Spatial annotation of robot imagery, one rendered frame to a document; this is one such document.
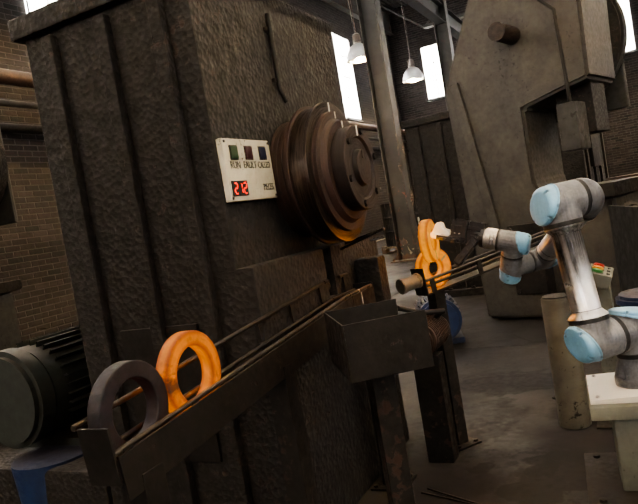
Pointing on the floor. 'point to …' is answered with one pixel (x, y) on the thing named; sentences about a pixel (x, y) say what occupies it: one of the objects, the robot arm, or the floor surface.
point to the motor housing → (437, 399)
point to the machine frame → (194, 218)
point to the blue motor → (448, 315)
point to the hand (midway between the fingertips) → (428, 235)
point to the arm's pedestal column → (624, 466)
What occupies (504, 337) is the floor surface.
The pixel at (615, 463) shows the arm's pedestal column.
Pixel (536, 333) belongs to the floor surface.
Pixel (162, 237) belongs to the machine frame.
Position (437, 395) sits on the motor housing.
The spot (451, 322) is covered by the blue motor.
